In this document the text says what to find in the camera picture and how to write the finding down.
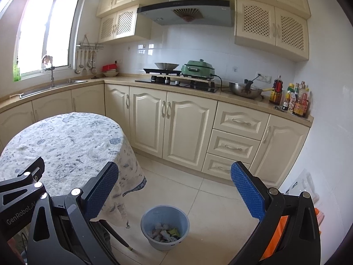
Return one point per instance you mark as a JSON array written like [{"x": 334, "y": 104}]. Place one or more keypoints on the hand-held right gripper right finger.
[{"x": 248, "y": 190}]

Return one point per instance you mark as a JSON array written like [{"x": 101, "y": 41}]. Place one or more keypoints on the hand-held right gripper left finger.
[{"x": 102, "y": 190}]

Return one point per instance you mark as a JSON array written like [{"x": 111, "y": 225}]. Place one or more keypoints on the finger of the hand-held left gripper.
[{"x": 31, "y": 171}]

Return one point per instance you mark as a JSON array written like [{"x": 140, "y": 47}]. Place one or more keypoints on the blue plastic bucket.
[{"x": 154, "y": 215}]

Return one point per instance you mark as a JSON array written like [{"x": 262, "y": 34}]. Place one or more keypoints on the pile of wrappers and tissues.
[{"x": 165, "y": 230}]

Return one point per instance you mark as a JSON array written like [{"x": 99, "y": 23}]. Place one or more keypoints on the orange plastic bag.
[{"x": 277, "y": 233}]

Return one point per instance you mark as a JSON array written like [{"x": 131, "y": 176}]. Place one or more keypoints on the cream lower kitchen cabinets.
[{"x": 187, "y": 127}]

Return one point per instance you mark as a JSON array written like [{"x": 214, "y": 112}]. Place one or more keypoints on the small metal tool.
[{"x": 278, "y": 108}]

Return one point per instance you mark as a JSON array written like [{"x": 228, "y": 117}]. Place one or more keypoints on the steel sink faucet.
[{"x": 52, "y": 76}]

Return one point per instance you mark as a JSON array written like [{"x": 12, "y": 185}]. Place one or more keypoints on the stainless steel sink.
[{"x": 71, "y": 82}]

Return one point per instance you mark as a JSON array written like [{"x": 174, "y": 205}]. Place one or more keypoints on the green bottle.
[{"x": 16, "y": 73}]

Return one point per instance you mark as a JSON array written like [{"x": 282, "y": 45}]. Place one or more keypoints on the row of condiment bottles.
[{"x": 299, "y": 103}]

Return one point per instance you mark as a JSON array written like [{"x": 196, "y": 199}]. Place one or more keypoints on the brown cloth on faucet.
[{"x": 47, "y": 60}]

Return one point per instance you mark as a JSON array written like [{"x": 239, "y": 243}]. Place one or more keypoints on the white bowl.
[{"x": 111, "y": 74}]

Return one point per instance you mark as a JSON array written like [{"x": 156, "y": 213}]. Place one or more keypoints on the black glass gas stove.
[{"x": 193, "y": 86}]

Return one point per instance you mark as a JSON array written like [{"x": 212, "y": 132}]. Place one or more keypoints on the wooden board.
[{"x": 198, "y": 79}]

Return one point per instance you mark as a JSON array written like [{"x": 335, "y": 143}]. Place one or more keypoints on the red plastic container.
[{"x": 109, "y": 67}]

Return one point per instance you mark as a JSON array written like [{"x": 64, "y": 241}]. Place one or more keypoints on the green electric cooker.
[{"x": 198, "y": 69}]

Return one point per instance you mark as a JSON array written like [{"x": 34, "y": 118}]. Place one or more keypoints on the steel wok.
[{"x": 166, "y": 65}]

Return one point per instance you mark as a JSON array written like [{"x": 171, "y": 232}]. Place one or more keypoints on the kitchen window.
[{"x": 47, "y": 30}]

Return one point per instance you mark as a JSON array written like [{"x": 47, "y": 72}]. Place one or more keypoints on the large cream lattice cabinet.
[{"x": 271, "y": 27}]

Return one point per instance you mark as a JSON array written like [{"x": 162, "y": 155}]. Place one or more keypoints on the small cream lattice cabinet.
[{"x": 121, "y": 24}]

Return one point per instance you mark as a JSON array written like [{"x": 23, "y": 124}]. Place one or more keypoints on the grey range hood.
[{"x": 184, "y": 12}]

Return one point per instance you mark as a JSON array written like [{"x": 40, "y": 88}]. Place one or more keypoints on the white double wall socket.
[{"x": 264, "y": 77}]

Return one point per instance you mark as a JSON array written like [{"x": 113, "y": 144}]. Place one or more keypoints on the wall utensil rack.
[{"x": 88, "y": 45}]

